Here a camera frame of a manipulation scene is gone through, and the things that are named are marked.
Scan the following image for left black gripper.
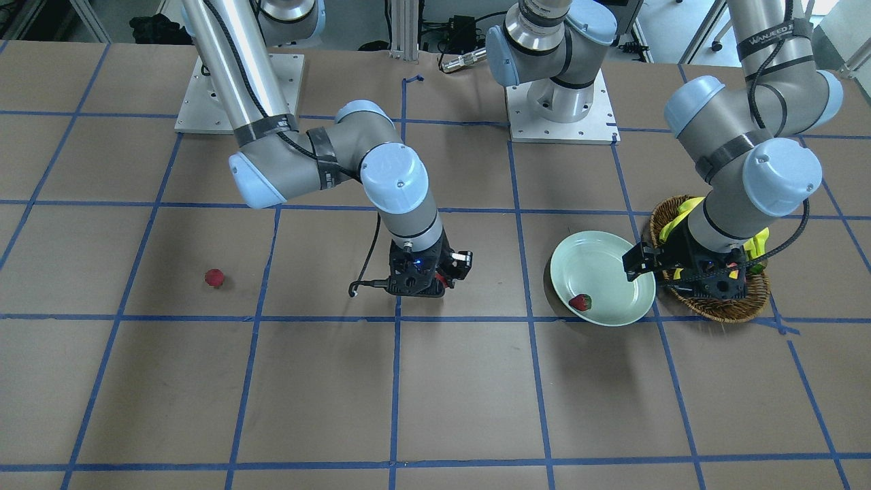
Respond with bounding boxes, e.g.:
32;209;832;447
622;225;749;300

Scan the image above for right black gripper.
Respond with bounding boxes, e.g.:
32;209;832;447
388;233;473;298

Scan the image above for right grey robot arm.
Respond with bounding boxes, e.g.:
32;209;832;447
182;1;472;298

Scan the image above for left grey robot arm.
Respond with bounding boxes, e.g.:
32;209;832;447
623;1;844;300

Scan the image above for pale green plate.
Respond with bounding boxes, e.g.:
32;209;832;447
550;231;656;327

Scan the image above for yellow banana bunch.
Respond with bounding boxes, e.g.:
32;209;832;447
650;195;770;283

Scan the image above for woven wicker basket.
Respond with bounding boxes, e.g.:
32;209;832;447
649;195;770;323

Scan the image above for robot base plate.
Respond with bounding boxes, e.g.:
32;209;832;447
505;71;621;145
175;53;305;135

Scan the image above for aluminium frame post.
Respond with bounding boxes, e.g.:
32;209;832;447
388;0;421;64

